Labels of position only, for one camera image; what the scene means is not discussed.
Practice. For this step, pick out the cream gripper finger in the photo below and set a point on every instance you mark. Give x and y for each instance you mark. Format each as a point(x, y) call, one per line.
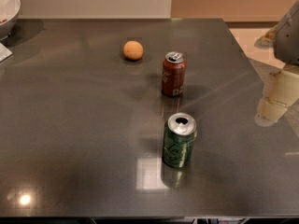
point(280, 91)

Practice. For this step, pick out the white paper napkin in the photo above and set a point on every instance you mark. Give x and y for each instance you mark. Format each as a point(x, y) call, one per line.
point(4, 52)

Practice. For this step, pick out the orange fruit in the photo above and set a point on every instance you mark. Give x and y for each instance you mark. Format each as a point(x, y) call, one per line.
point(133, 50)

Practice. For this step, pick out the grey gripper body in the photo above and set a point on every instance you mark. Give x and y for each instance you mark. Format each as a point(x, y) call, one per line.
point(288, 37)

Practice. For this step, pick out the green soda can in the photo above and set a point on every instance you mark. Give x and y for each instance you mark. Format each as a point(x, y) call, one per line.
point(180, 132)

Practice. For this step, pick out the red-brown soda can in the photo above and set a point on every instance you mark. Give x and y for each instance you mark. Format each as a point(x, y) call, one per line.
point(174, 68)

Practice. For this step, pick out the white bowl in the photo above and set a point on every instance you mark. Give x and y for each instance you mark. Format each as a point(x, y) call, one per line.
point(9, 12)

